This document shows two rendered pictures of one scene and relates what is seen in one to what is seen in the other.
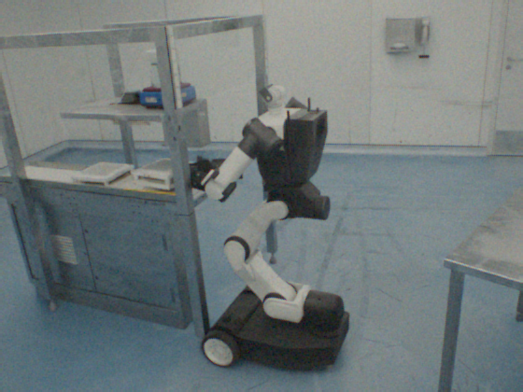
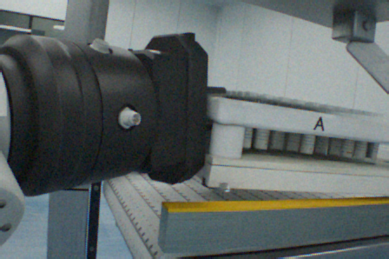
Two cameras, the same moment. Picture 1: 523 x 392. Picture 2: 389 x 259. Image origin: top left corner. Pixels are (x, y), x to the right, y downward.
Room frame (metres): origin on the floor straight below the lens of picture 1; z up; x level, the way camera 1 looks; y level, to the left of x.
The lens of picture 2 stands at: (2.61, 0.12, 0.94)
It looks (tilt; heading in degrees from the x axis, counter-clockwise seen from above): 5 degrees down; 133
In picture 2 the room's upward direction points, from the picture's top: 7 degrees clockwise
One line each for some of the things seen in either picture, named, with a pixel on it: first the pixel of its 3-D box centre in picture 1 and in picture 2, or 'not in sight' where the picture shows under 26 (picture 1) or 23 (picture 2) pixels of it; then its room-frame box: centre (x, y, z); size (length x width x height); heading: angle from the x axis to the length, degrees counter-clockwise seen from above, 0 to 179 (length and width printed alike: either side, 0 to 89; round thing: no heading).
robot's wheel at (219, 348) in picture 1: (220, 349); not in sight; (2.00, 0.26, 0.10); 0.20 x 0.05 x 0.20; 65
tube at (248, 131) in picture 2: not in sight; (245, 132); (2.44, 0.38, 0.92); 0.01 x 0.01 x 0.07
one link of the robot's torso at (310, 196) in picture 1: (297, 199); not in sight; (2.10, -0.16, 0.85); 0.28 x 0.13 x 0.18; 65
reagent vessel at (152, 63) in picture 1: (163, 65); not in sight; (2.40, 0.42, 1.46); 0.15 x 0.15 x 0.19
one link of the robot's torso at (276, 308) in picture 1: (289, 301); not in sight; (2.13, -0.10, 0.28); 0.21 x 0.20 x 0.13; 65
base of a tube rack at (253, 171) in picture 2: (166, 176); (273, 155); (2.42, 0.49, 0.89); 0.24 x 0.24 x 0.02; 57
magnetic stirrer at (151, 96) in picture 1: (168, 94); not in sight; (2.41, 0.42, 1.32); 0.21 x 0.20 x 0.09; 155
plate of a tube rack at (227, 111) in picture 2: (165, 168); (279, 116); (2.42, 0.49, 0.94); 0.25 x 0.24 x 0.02; 147
